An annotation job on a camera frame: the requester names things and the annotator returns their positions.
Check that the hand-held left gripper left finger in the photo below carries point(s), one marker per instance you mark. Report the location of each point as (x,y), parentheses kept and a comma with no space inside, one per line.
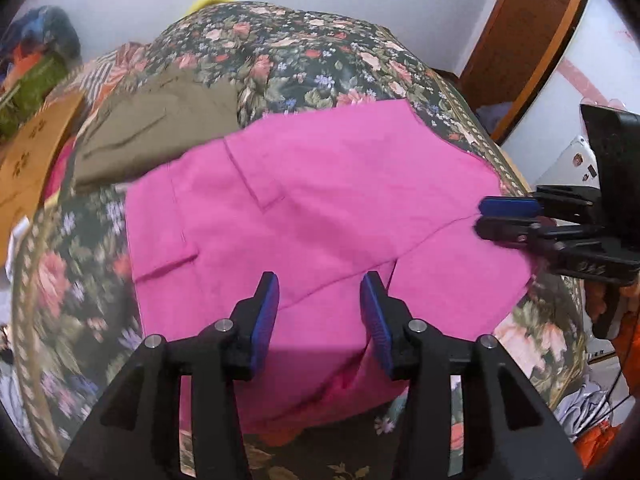
(264,320)

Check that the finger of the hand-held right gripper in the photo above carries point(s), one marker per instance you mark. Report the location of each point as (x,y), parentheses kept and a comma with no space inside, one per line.
(500,230)
(507,206)

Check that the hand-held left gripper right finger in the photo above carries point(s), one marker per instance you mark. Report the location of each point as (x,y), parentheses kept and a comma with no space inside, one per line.
(376,320)

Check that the pink pants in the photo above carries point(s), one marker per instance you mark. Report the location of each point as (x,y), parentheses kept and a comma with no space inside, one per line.
(310,200)

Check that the olive green pants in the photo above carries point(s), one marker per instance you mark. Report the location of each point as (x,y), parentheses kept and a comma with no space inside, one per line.
(150,125)

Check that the person's right hand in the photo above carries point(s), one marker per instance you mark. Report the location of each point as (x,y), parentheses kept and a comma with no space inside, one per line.
(631,332)

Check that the white device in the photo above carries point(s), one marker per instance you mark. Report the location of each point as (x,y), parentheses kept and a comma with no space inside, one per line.
(575,160)

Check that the wooden door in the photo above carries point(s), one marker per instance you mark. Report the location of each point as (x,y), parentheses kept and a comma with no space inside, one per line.
(530,25)

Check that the grey cloth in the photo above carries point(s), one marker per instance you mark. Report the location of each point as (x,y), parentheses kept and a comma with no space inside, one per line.
(585,402)

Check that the orange cloth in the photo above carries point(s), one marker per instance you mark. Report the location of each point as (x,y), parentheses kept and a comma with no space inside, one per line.
(600,437)

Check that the floral bed blanket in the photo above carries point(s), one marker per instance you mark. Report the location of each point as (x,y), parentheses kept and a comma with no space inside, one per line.
(310,55)

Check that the brown cardboard box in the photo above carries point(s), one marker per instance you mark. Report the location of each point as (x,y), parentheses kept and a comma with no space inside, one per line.
(30,160)

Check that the striped cloth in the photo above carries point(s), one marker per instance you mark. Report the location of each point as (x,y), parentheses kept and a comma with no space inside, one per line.
(107,72)

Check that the yellow fluffy object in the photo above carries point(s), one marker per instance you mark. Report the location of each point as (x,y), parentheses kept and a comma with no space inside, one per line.
(210,0)

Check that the green bag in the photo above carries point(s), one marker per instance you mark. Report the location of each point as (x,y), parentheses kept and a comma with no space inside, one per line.
(30,85)

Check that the pile of colourful clothes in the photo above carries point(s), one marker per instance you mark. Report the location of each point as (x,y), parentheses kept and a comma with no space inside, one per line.
(45,30)

